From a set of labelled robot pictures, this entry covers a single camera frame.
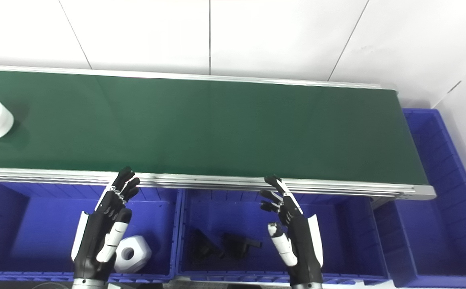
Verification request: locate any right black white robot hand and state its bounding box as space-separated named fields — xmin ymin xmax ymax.
xmin=259 ymin=175 xmax=324 ymax=286

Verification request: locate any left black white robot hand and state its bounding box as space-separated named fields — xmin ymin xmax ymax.
xmin=71 ymin=166 xmax=140 ymax=281

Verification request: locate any blue plastic bin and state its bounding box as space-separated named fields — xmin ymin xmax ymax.
xmin=176 ymin=189 xmax=391 ymax=283
xmin=371 ymin=108 xmax=466 ymax=289
xmin=0 ymin=181 xmax=182 ymax=281

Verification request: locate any black plastic part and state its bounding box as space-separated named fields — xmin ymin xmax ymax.
xmin=222 ymin=233 xmax=262 ymax=259

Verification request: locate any green conveyor belt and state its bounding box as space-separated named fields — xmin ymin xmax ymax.
xmin=0 ymin=64 xmax=437 ymax=201

